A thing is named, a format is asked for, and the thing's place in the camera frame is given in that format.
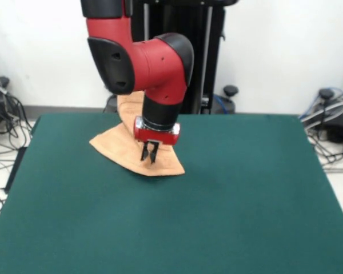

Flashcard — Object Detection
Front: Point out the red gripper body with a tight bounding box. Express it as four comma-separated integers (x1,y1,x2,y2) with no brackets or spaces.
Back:
133,116,181,146

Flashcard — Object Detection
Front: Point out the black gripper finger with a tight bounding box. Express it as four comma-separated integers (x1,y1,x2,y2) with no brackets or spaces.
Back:
139,140,151,162
149,142,160,166

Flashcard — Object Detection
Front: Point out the tan terry towel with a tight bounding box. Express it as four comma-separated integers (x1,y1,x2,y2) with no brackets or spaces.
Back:
89,90,186,178

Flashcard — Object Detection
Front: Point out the dark green table cloth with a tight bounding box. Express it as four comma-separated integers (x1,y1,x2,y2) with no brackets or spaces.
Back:
0,113,343,274

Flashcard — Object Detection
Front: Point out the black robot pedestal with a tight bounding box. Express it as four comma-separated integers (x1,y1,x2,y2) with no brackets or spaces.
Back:
104,0,240,115

